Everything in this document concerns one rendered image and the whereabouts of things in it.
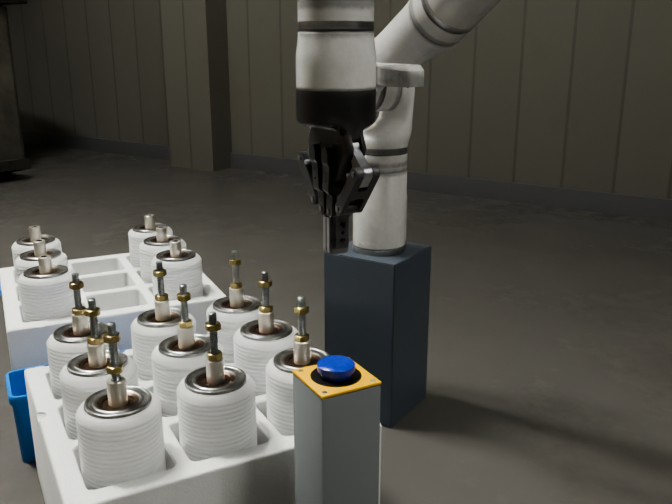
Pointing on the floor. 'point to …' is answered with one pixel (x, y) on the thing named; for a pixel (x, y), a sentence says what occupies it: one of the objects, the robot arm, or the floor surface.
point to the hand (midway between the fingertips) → (335, 233)
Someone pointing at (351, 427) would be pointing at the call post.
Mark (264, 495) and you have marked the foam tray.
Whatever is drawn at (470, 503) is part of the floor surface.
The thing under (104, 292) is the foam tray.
